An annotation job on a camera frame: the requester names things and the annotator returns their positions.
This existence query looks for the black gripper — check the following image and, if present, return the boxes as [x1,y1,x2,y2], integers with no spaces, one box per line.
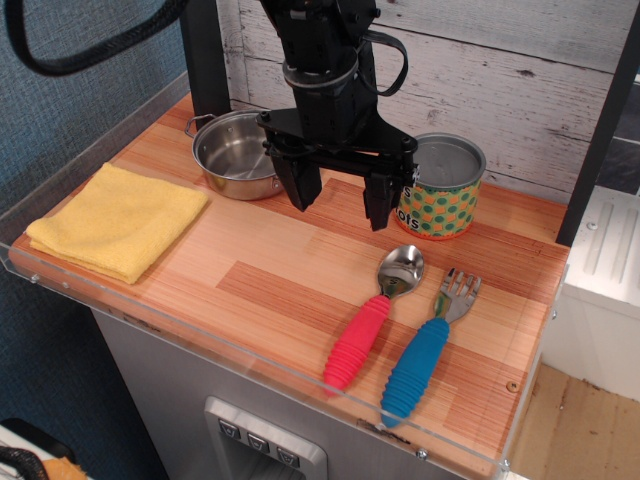
[256,79,419,231]

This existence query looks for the yellow cloth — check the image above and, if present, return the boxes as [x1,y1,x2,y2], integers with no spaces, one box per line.
[26,163,208,285]

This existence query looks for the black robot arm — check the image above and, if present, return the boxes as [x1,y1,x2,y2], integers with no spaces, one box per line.
[256,1,418,231]

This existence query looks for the green dotted tin can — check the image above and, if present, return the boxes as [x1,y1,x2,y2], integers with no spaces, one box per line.
[395,133,486,241]

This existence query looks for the small steel pot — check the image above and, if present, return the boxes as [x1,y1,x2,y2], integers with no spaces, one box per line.
[185,110,284,201]

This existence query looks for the silver toy dispenser panel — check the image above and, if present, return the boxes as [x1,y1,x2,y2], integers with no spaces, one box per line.
[204,396,329,479]

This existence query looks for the white cabinet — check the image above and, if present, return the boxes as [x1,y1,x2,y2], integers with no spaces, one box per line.
[541,186,639,400]

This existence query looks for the clear acrylic table guard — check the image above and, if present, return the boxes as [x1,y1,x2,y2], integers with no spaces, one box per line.
[0,71,571,480]

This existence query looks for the orange object at corner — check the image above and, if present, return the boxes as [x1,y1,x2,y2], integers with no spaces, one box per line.
[43,457,88,480]

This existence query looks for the red handled spoon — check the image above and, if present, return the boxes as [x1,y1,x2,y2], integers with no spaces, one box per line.
[323,245,425,392]

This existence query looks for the blue handled fork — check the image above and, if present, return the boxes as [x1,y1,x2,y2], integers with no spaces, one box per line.
[381,268,482,428]

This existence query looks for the black braided cable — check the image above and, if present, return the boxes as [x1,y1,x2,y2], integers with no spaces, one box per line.
[3,0,190,78]

